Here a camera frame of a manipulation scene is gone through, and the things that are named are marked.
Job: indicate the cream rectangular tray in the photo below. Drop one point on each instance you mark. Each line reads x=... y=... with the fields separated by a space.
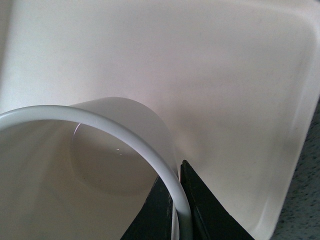
x=235 y=81

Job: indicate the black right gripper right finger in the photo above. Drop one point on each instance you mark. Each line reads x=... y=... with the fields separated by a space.
x=210 y=220

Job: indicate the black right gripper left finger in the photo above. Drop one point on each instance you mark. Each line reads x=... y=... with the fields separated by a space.
x=154 y=220

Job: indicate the white smiley mug black handle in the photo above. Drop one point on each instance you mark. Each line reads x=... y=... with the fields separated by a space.
x=83 y=172

